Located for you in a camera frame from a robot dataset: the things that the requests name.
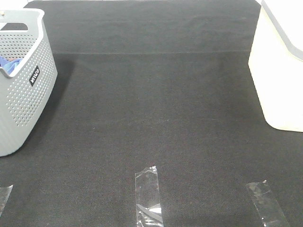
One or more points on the black table mat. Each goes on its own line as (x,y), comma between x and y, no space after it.
(151,83)

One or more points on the middle clear tape strip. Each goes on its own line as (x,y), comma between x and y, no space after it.
(147,198)

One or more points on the clear tape strip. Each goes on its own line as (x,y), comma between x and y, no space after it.
(267,207)
(4,196)
(147,198)

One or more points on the grey perforated laundry basket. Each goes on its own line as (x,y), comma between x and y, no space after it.
(25,91)

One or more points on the white plastic basket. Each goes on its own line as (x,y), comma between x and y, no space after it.
(276,63)

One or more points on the blue cloth in basket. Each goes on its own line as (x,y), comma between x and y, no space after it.
(9,64)

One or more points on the right clear tape strip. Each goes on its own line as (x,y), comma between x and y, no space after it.
(267,207)

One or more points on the left clear tape strip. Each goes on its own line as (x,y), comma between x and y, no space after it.
(4,196)

